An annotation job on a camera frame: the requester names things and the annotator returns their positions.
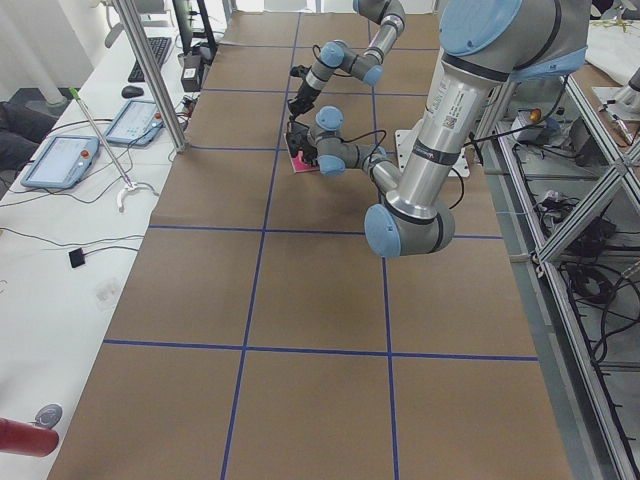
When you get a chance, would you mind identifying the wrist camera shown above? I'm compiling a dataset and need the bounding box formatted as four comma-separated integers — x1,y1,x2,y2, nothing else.
289,65,310,78

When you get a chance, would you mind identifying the teach pendant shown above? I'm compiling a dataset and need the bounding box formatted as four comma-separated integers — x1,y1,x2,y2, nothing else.
21,135,99,189
105,99,164,147

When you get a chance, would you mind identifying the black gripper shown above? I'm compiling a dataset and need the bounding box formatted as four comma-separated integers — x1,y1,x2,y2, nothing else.
286,121,318,168
287,82,317,119

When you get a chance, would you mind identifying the red bottle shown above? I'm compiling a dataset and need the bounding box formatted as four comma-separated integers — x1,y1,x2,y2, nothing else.
1,418,59,457

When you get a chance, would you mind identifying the black keyboard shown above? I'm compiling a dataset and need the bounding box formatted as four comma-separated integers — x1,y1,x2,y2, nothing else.
127,36,174,84

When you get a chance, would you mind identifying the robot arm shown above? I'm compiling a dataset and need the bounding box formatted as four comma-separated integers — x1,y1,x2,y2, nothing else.
285,0,591,258
287,0,406,121

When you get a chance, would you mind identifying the grabber stick tool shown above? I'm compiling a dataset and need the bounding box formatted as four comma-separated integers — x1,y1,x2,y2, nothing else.
69,88,159,213

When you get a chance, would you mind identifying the pink and grey towel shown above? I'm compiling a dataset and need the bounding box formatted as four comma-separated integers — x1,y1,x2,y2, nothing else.
285,132,319,173

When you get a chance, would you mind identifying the near teach pendant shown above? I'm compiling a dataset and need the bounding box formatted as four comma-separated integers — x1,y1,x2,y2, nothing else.
21,135,99,189

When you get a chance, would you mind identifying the aluminium frame post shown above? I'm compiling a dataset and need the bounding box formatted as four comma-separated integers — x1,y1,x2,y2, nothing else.
112,0,186,154

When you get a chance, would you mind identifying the black computer mouse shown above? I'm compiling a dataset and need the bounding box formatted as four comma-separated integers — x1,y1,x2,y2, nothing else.
121,85,144,99

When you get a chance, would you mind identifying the small black square pad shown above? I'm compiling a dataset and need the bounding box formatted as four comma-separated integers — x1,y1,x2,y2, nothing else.
68,248,86,269

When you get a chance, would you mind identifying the black power adapter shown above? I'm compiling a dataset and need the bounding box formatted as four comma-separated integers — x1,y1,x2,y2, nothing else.
181,54,204,93

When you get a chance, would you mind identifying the aluminium frame rack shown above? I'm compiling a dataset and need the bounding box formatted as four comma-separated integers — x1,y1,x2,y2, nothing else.
478,67,639,479

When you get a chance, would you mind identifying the black monitor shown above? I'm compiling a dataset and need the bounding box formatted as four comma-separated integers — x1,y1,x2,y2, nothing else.
172,0,217,57

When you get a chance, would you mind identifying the round metal disc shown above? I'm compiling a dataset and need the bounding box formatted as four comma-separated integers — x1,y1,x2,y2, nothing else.
33,403,63,430

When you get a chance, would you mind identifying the far teach pendant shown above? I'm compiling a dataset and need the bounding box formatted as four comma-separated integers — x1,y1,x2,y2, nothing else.
105,99,164,147

